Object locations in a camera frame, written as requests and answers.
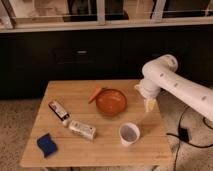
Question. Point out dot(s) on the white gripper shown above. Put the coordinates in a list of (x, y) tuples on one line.
[(149, 90)]

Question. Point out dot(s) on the white ceramic cup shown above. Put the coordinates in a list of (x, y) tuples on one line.
[(129, 133)]

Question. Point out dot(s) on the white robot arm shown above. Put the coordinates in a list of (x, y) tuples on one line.
[(160, 73)]

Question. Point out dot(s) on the orange bowl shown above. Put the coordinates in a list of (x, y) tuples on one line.
[(111, 102)]

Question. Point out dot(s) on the black power adapter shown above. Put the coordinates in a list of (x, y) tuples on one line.
[(183, 134)]

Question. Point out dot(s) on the orange carrot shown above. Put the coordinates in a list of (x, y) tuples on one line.
[(94, 94)]

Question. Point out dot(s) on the white small carton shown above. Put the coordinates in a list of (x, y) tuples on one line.
[(82, 129)]

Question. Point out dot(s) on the wooden table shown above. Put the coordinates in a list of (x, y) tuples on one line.
[(106, 149)]

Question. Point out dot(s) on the blue sponge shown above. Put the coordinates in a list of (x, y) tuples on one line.
[(46, 145)]

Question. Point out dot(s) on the dark cabinet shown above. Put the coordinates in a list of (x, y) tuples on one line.
[(28, 61)]

